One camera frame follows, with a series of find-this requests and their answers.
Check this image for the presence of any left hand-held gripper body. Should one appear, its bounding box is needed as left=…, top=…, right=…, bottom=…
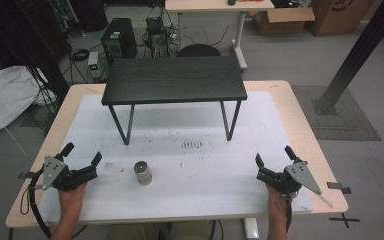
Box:
left=41, top=155, right=99, bottom=192

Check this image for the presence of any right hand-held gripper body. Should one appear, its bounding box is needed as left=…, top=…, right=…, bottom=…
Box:
left=256, top=160, right=323, bottom=196

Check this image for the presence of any metal cylinder weight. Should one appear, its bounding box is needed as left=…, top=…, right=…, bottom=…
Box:
left=133, top=160, right=153, bottom=186

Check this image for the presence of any person's left hand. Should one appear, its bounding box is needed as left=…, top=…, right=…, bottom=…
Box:
left=57, top=182, right=88, bottom=215

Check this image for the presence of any person's right hand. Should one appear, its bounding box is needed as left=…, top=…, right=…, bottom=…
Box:
left=265, top=184, right=290, bottom=216

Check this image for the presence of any light wooden table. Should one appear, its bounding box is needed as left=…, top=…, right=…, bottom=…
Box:
left=5, top=79, right=350, bottom=230

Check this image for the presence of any grey floor mat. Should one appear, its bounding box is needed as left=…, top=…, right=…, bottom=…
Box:
left=291, top=84, right=382, bottom=142

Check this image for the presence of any black tape cross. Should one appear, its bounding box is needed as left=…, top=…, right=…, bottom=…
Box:
left=328, top=213, right=361, bottom=230

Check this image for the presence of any white cloth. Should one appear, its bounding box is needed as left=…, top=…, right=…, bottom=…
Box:
left=0, top=54, right=60, bottom=135

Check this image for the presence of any white table mat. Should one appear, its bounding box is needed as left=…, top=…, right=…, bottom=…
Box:
left=34, top=91, right=314, bottom=224

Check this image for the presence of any white power supply unit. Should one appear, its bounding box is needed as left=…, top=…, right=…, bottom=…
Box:
left=87, top=51, right=110, bottom=82

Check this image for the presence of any black shelf riser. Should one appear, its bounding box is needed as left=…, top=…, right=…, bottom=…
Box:
left=101, top=55, right=249, bottom=146

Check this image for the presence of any black computer tower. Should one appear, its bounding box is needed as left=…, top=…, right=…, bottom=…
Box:
left=100, top=17, right=139, bottom=63

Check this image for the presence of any black round chair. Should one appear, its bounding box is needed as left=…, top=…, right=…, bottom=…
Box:
left=176, top=43, right=222, bottom=58

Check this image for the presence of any dark curtain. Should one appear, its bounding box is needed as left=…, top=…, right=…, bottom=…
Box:
left=0, top=0, right=72, bottom=101

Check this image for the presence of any open cardboard box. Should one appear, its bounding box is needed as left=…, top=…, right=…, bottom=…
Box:
left=245, top=7, right=316, bottom=37

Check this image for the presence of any open computer case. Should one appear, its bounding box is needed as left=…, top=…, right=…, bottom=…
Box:
left=143, top=16, right=171, bottom=59

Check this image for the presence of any large cardboard box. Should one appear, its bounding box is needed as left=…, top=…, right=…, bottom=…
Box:
left=304, top=0, right=375, bottom=38

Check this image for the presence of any light wooden desk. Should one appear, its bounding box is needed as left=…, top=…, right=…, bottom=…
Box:
left=164, top=0, right=276, bottom=72

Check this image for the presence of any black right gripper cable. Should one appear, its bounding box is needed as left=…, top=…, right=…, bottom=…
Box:
left=281, top=192, right=295, bottom=233

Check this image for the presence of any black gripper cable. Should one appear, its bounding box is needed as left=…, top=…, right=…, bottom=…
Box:
left=281, top=192, right=295, bottom=233
left=19, top=166, right=53, bottom=240

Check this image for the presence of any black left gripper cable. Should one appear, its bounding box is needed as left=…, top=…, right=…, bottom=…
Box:
left=19, top=166, right=53, bottom=240

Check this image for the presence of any black cable coil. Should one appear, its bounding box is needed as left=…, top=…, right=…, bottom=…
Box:
left=69, top=48, right=91, bottom=63

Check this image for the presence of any black metal frame post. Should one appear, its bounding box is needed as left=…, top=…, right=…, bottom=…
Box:
left=311, top=0, right=384, bottom=116

